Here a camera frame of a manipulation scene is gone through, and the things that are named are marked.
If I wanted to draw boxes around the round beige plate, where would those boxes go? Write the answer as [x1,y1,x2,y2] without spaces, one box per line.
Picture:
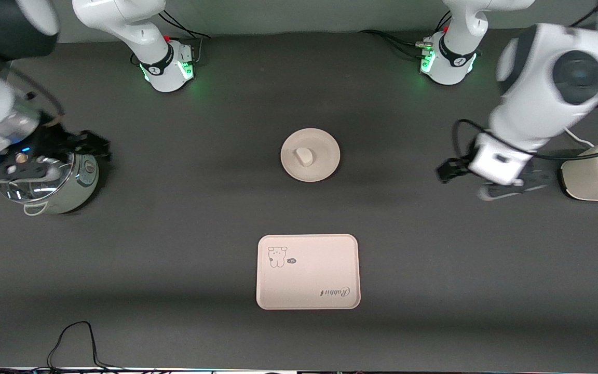
[280,128,341,183]

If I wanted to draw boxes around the beige rectangular tray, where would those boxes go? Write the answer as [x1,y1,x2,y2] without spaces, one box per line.
[256,234,361,311]

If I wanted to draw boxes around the pale green electric pot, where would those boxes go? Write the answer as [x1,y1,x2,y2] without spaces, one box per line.
[0,148,100,216]

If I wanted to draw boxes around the cream white toaster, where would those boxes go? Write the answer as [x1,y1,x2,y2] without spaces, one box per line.
[560,141,598,202]

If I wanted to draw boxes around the glass pot lid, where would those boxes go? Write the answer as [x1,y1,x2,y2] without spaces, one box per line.
[0,153,76,203]

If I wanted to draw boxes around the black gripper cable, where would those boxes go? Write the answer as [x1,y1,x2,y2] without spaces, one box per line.
[6,65,67,117]
[452,118,598,162]

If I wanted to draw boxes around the white toaster power cable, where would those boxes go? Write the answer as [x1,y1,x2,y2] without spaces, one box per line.
[564,126,596,149]

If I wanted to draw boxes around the black arm base cables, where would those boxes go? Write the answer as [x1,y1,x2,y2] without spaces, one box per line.
[359,10,453,58]
[161,9,211,65]

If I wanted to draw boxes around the thin black cable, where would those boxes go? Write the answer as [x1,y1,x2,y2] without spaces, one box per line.
[0,321,139,374]

